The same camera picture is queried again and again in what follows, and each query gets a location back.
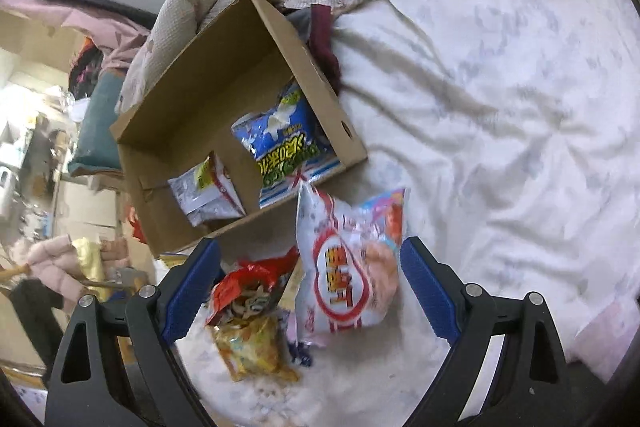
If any yellow cheese ball snack bag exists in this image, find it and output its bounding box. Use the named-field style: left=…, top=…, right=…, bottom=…
left=212, top=315, right=299, bottom=383

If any brown cardboard box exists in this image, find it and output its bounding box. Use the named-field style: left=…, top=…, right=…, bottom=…
left=112, top=0, right=367, bottom=256

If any white pink snack bag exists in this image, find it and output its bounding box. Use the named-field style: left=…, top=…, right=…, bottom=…
left=294, top=183, right=406, bottom=347

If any blue white snack bag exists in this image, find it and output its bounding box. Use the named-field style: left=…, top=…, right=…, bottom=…
left=231, top=80, right=341, bottom=208

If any white floral bed sheet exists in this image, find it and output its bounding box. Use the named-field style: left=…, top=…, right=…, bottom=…
left=177, top=0, right=639, bottom=426

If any teal cushion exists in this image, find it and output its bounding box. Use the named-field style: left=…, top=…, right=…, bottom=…
left=67, top=69, right=124, bottom=178

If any silver grey snack bag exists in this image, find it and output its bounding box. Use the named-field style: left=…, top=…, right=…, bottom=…
left=168, top=152, right=245, bottom=227

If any red snack bag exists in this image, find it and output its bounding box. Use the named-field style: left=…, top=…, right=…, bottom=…
left=205, top=246, right=299, bottom=326

